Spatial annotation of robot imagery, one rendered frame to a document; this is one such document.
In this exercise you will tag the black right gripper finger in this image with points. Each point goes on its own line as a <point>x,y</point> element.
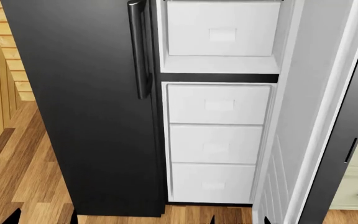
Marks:
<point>267,221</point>
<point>212,220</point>

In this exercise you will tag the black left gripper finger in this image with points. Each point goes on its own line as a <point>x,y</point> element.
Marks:
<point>15,218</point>
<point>74,217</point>

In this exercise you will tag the black closed fridge door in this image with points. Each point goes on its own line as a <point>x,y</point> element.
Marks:
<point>79,105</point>

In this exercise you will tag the open fridge door white lining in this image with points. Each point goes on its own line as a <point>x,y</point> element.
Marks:
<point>319,93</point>

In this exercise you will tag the black fridge divider bar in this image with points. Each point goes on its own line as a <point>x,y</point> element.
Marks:
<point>219,77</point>

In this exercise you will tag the black fridge body white interior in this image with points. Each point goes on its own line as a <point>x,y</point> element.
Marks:
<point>219,65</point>

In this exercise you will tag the large white fridge drawer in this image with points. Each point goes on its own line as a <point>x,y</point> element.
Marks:
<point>222,21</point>

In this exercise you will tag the cream kitchen cabinet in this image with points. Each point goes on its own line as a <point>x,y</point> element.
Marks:
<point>356,177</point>

